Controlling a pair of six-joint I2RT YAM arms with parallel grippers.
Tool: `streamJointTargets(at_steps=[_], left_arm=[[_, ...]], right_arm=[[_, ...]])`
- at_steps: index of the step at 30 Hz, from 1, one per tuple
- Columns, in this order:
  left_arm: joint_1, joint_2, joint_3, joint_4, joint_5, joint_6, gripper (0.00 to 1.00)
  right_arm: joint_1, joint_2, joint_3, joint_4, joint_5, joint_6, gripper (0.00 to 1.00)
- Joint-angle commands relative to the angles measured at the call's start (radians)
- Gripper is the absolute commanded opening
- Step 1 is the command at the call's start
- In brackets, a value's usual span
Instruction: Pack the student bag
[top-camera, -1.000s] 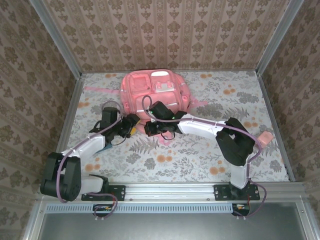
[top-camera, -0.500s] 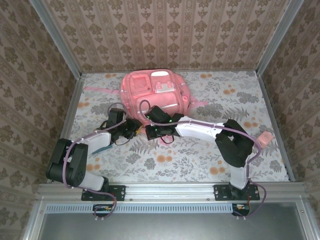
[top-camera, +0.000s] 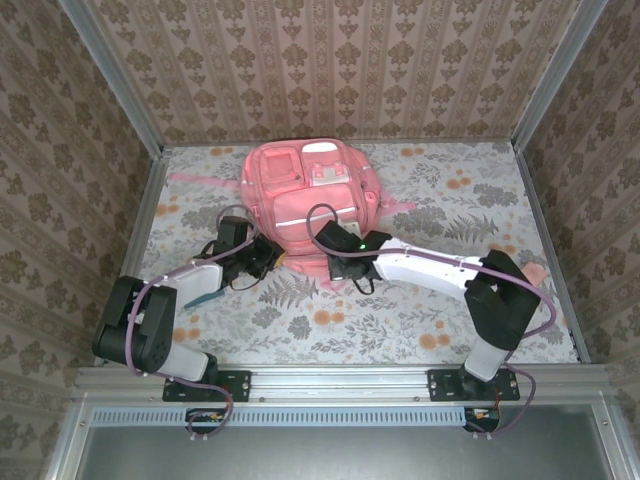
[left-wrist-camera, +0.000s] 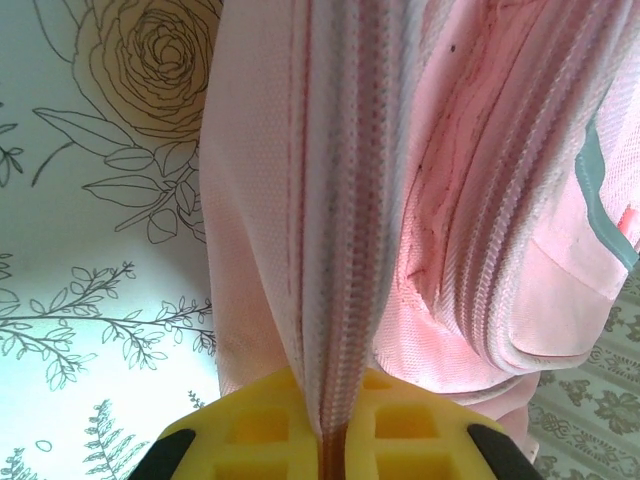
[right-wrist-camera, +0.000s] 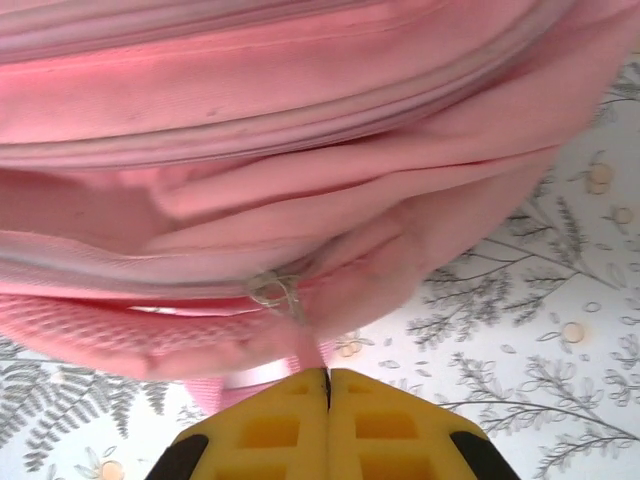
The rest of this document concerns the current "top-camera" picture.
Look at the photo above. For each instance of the pink student backpack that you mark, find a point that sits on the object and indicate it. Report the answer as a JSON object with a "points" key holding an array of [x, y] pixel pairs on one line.
{"points": [[280, 170]]}

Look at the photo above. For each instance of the aluminium side rail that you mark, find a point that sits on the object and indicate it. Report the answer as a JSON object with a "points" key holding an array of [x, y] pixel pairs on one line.
{"points": [[532, 200], [145, 225]]}

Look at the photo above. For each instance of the small pink case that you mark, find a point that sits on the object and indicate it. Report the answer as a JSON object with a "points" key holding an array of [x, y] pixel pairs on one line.
{"points": [[534, 274]]}

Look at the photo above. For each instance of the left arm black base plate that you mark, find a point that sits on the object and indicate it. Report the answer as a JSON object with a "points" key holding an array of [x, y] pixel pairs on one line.
{"points": [[237, 385]]}

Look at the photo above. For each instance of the right aluminium frame post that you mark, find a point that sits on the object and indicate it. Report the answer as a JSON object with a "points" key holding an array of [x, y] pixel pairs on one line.
{"points": [[557, 75]]}

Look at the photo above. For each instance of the right aluminium side rail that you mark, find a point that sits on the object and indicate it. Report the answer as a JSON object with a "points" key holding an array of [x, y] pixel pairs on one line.
{"points": [[532, 200]]}

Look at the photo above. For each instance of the teal book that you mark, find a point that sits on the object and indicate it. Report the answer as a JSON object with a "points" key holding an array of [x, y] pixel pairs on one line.
{"points": [[205, 299]]}

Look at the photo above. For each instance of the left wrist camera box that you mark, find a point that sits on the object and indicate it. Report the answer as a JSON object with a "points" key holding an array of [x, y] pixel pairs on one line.
{"points": [[353, 229]]}

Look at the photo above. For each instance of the aluminium frame post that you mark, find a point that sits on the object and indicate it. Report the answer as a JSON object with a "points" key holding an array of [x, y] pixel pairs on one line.
{"points": [[116, 75], [557, 75]]}

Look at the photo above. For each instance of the left aluminium frame post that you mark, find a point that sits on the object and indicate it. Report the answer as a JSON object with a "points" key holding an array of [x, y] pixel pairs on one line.
{"points": [[116, 75]]}

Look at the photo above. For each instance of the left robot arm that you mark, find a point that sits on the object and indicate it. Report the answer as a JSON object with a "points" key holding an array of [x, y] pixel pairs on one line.
{"points": [[150, 320]]}

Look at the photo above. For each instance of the aluminium cross rail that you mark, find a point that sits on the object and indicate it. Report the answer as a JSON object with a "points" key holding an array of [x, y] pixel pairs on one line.
{"points": [[340, 382]]}

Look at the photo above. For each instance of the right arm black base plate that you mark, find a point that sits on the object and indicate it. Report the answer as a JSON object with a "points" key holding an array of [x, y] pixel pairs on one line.
{"points": [[442, 385]]}

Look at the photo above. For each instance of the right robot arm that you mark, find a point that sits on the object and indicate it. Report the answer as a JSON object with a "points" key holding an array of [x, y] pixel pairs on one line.
{"points": [[425, 265]]}

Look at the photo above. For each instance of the left aluminium side rail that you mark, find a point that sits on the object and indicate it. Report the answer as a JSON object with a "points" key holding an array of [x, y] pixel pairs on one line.
{"points": [[145, 225]]}

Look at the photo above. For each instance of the rear aluminium rail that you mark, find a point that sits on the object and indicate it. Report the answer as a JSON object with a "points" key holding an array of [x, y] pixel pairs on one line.
{"points": [[450, 141]]}

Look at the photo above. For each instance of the floral tablecloth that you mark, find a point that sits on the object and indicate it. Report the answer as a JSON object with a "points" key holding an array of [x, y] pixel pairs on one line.
{"points": [[350, 320]]}

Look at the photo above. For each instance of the grey metal panel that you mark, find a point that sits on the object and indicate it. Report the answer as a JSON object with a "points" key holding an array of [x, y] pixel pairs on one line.
{"points": [[350, 455]]}

